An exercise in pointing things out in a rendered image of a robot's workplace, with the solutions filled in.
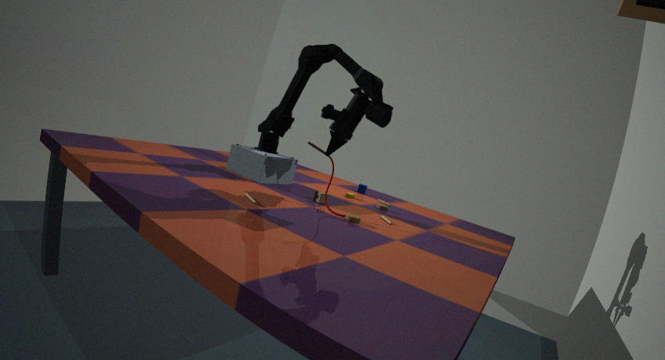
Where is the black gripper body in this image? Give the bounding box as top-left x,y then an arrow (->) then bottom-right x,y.
329,107 -> 363,140

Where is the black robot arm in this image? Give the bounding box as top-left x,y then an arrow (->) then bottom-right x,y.
254,44 -> 393,154

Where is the light brown wooden block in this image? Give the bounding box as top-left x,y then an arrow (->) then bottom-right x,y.
314,191 -> 329,204

